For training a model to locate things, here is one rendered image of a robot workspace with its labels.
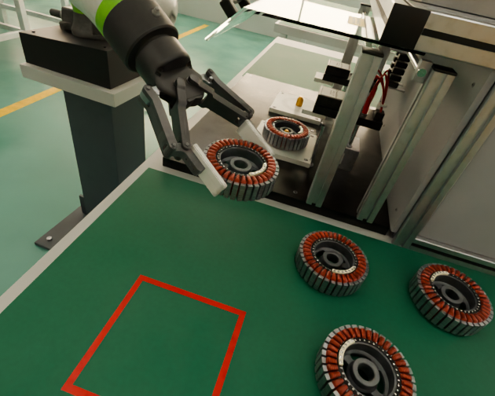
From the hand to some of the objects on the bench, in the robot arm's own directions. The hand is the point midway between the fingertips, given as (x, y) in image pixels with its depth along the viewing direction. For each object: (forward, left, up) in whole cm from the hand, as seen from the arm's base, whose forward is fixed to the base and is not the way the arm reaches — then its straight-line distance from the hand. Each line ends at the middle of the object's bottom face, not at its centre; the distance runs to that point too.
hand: (239, 163), depth 47 cm
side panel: (+38, +22, -17) cm, 47 cm away
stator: (+17, +4, -15) cm, 23 cm away
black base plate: (-7, +44, -14) cm, 47 cm away
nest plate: (-6, +32, -12) cm, 35 cm away
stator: (+35, +9, -16) cm, 39 cm away
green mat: (+30, -13, -16) cm, 36 cm away
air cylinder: (+8, +36, -13) cm, 39 cm away
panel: (+16, +50, -13) cm, 54 cm away
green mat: (-3, +112, -14) cm, 113 cm away
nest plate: (-12, +56, -11) cm, 58 cm away
